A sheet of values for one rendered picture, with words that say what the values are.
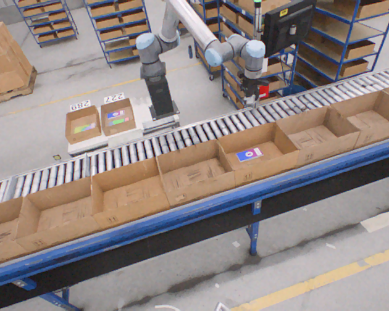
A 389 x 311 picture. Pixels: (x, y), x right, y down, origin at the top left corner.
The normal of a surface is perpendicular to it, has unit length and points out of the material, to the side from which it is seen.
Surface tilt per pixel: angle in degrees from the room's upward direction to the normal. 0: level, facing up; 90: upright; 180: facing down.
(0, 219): 89
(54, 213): 1
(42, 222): 0
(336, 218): 0
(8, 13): 90
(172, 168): 89
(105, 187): 89
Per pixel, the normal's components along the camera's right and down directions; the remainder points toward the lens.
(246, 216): -0.13, -0.70
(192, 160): 0.27, 0.65
